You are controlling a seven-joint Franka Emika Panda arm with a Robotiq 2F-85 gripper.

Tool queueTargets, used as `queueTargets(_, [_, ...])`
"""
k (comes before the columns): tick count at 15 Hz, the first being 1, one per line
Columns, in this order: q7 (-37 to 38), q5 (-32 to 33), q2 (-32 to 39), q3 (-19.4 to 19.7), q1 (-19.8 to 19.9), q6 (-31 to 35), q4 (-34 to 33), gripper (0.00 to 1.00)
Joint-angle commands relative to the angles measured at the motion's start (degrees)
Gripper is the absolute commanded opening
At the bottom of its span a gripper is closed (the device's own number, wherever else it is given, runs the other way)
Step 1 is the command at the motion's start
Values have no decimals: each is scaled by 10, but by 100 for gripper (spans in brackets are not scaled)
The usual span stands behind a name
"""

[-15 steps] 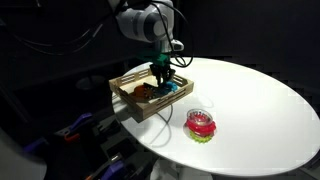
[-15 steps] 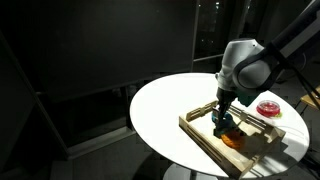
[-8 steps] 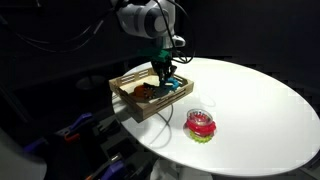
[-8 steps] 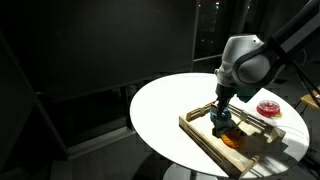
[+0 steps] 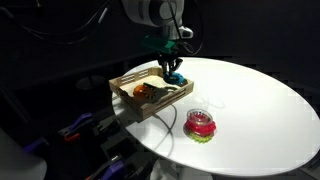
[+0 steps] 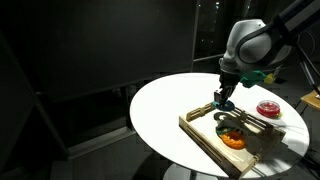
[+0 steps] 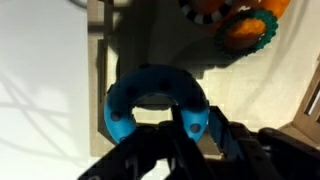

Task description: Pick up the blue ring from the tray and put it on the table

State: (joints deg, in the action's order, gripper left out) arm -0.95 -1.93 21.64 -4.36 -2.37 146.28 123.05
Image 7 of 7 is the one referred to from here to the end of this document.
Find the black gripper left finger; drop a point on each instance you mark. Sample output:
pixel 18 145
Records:
pixel 178 118

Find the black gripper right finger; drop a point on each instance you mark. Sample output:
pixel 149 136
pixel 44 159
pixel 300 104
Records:
pixel 221 131

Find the slatted wooden tray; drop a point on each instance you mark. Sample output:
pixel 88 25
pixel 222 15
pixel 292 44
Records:
pixel 95 83

